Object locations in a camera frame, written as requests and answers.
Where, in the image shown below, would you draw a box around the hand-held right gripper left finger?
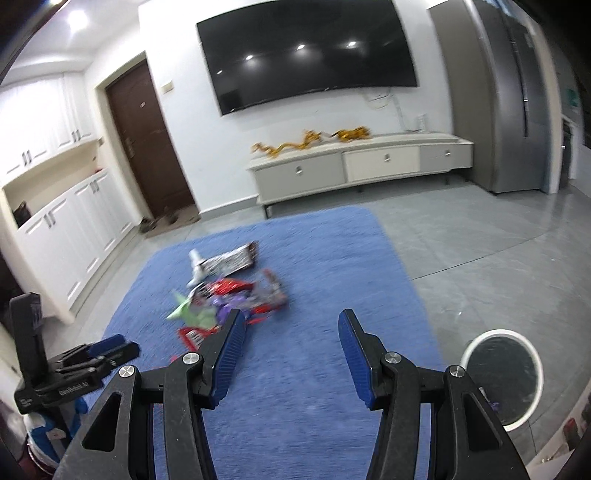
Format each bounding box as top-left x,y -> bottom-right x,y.
53,308 -> 247,480

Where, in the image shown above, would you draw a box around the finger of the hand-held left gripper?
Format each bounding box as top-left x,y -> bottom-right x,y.
103,341 -> 141,370
89,334 -> 127,359

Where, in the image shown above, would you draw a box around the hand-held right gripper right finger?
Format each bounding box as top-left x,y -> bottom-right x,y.
338,308 -> 532,480

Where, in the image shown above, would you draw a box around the red striped wrapper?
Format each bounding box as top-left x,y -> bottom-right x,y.
177,322 -> 223,352

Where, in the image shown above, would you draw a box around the purple wrapper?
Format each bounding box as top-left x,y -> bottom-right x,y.
215,295 -> 259,325

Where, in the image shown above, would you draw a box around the green wrapper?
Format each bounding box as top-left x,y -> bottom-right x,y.
167,290 -> 218,325

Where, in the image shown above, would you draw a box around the red shiny wrapper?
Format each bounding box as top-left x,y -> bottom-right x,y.
203,278 -> 255,299

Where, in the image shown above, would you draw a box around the clear red-edged wrapper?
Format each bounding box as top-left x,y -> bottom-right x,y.
249,270 -> 290,320

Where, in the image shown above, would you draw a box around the white tissue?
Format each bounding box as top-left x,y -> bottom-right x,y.
187,249 -> 206,288

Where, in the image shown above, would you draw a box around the silver snack wrapper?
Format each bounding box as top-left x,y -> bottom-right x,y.
201,242 -> 260,276

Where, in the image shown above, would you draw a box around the white round trash bin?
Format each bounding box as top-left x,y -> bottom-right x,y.
462,329 -> 542,433

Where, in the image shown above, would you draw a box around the person's left hand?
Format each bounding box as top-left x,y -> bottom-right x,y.
65,397 -> 89,439

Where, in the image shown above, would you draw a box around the blue rug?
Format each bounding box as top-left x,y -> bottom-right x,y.
99,206 -> 447,480

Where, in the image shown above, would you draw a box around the brown doormat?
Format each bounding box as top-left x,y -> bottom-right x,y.
143,205 -> 202,239

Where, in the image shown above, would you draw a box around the white television cabinet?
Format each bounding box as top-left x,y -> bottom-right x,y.
246,131 -> 475,219

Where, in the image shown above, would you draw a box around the brown entrance door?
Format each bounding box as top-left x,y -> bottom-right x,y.
105,60 -> 197,219

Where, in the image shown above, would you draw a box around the golden dragon ornament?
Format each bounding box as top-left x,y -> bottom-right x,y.
252,130 -> 325,160

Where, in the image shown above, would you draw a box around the golden tiger ornament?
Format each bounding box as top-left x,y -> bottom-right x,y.
329,127 -> 373,142

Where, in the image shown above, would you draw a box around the grey refrigerator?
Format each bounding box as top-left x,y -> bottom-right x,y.
427,0 -> 562,195

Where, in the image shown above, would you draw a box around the white wall cabinets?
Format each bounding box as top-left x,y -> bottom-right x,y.
0,74 -> 140,325

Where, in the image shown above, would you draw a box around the black wall television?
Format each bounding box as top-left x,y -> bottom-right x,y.
196,0 -> 419,116

